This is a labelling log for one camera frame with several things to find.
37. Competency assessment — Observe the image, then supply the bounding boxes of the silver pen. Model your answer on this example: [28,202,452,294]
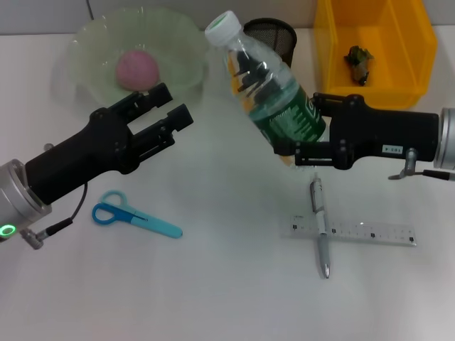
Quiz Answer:
[309,172,332,280]

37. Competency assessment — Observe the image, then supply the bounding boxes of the pink peach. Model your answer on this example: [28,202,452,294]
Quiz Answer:
[115,49,160,92]

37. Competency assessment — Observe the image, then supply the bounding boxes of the black mesh pen holder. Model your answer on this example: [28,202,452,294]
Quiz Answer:
[243,18,297,68]

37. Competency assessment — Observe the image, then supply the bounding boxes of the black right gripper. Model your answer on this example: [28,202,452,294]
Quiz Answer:
[275,91,441,171]

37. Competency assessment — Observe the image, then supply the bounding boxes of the clear plastic ruler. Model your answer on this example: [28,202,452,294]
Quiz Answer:
[284,214,419,248]

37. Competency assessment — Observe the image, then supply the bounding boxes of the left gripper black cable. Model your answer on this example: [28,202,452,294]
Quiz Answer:
[20,183,89,249]

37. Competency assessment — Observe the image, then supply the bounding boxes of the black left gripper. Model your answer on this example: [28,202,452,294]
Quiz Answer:
[24,82,196,207]

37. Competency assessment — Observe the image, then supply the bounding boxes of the translucent green fruit plate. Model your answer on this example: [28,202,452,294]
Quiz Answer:
[53,7,210,120]

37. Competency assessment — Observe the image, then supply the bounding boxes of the blue scissors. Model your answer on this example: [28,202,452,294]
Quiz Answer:
[91,190,184,239]

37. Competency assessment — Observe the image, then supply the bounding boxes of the yellow plastic bin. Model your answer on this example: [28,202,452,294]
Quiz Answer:
[313,0,438,109]

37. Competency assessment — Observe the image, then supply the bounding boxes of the green plastic wrapper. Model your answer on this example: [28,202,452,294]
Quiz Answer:
[343,45,376,86]

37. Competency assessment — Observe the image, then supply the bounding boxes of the clear bottle green label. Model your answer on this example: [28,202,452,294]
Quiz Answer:
[204,10,328,171]

